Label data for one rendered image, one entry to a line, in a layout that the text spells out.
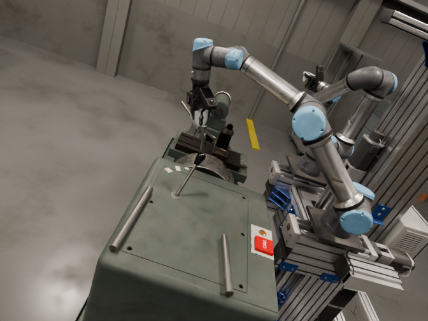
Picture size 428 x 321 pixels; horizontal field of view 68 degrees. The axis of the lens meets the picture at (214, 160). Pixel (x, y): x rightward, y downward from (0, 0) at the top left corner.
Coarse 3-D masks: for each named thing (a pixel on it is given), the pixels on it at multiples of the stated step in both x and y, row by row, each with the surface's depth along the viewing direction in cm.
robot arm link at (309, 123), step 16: (304, 112) 112; (320, 112) 112; (304, 128) 114; (320, 128) 111; (304, 144) 119; (320, 144) 116; (320, 160) 119; (336, 160) 117; (336, 176) 118; (336, 192) 121; (352, 192) 120; (336, 208) 124; (352, 208) 119; (368, 208) 121; (352, 224) 120; (368, 224) 118
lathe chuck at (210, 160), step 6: (186, 156) 144; (192, 156) 142; (210, 156) 143; (180, 162) 141; (186, 162) 138; (204, 162) 137; (210, 162) 139; (216, 162) 141; (222, 162) 145; (222, 168) 141; (228, 174) 142
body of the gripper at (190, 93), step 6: (192, 78) 129; (192, 84) 132; (198, 84) 126; (204, 84) 127; (192, 90) 133; (192, 96) 130; (198, 96) 129; (192, 102) 131; (198, 102) 130; (198, 108) 131; (204, 108) 133
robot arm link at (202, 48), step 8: (200, 40) 119; (208, 40) 120; (200, 48) 120; (208, 48) 120; (192, 56) 124; (200, 56) 121; (208, 56) 120; (192, 64) 125; (200, 64) 123; (208, 64) 123
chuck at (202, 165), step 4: (184, 164) 137; (188, 164) 136; (192, 164) 135; (200, 164) 135; (204, 164) 136; (208, 164) 137; (196, 168) 134; (200, 168) 134; (204, 168) 134; (208, 168) 134; (212, 168) 135; (216, 168) 137; (204, 172) 135; (208, 172) 135; (212, 172) 134; (216, 172) 134; (220, 172) 137; (216, 176) 135; (220, 176) 135; (224, 176) 137; (228, 180) 138
